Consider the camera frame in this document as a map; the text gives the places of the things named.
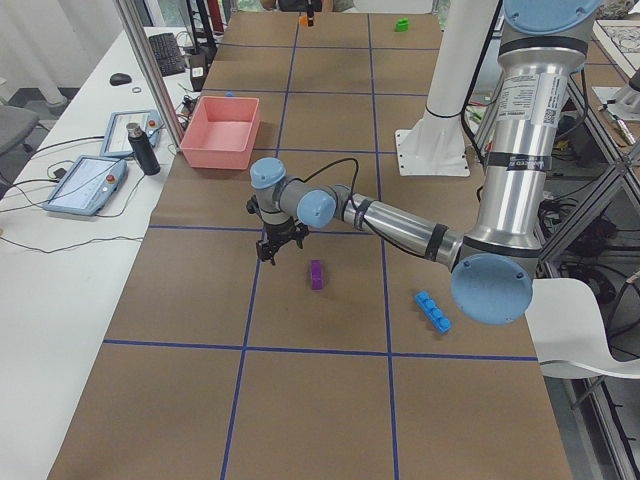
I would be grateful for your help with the black water bottle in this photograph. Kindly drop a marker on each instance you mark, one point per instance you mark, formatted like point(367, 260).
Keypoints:
point(142, 149)

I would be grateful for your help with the black computer mouse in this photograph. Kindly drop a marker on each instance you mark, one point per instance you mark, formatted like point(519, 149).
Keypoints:
point(118, 79)

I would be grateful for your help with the purple slope block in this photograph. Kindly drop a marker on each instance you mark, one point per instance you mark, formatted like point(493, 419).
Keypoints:
point(317, 278)

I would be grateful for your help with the pink plastic box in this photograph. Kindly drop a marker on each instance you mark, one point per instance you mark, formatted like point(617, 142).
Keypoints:
point(222, 132)

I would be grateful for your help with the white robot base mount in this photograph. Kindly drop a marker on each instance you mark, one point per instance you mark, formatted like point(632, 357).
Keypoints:
point(435, 145)

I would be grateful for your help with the aluminium frame post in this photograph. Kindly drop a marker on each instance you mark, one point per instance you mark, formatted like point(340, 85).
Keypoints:
point(134, 29)

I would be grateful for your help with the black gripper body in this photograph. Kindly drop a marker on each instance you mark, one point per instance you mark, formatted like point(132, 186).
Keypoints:
point(280, 232)

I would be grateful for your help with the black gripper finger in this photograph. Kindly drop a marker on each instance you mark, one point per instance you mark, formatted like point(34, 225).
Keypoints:
point(272, 255)
point(261, 250)

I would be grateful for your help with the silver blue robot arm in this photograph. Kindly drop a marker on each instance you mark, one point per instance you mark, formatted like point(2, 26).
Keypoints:
point(492, 265)

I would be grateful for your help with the black keyboard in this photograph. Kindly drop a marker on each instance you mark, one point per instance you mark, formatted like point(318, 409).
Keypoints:
point(167, 54)

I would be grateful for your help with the green block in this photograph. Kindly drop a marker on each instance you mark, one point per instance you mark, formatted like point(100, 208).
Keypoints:
point(402, 25)

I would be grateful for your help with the near teach pendant tablet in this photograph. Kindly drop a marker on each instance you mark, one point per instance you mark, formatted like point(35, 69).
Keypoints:
point(87, 186)

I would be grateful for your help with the long blue four-stud block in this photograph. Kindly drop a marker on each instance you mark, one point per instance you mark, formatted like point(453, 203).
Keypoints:
point(433, 313)

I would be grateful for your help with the white chair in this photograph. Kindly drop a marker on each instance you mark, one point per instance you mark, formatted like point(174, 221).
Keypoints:
point(567, 330)

